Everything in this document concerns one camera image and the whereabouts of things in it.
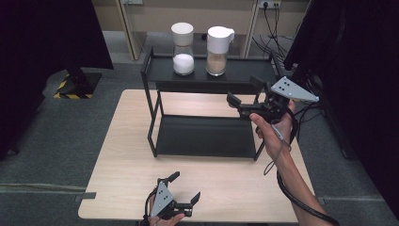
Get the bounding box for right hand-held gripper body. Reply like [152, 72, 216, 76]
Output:
[239, 75, 320, 125]

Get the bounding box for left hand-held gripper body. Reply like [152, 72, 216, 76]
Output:
[150, 177, 194, 221]

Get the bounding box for black two-tier metal rack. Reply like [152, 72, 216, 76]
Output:
[139, 46, 283, 162]

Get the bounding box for glass seasoning jar spout lid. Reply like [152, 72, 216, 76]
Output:
[205, 25, 236, 77]

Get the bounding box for glass salt jar round lid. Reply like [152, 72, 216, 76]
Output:
[170, 22, 196, 77]

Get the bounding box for person's left hand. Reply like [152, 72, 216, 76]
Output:
[147, 196, 186, 226]

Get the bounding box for person's right hand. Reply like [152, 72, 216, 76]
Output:
[249, 99, 297, 162]

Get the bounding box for black curtain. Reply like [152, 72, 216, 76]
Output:
[0, 0, 115, 162]
[282, 0, 399, 221]

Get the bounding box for grey floor tape strip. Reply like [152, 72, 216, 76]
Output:
[73, 191, 97, 203]

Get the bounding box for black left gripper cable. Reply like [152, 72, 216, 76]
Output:
[141, 187, 158, 226]

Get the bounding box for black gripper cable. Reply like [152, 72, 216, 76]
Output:
[276, 106, 341, 226]
[141, 187, 158, 226]

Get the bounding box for black floor cables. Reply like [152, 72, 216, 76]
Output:
[293, 101, 325, 143]

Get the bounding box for black cable bundle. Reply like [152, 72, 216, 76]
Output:
[251, 3, 298, 60]

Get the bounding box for thin grey cord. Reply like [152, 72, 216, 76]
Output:
[263, 123, 293, 176]

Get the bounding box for white wall power outlet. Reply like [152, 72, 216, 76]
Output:
[258, 0, 282, 9]

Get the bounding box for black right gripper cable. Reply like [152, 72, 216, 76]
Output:
[276, 106, 341, 226]

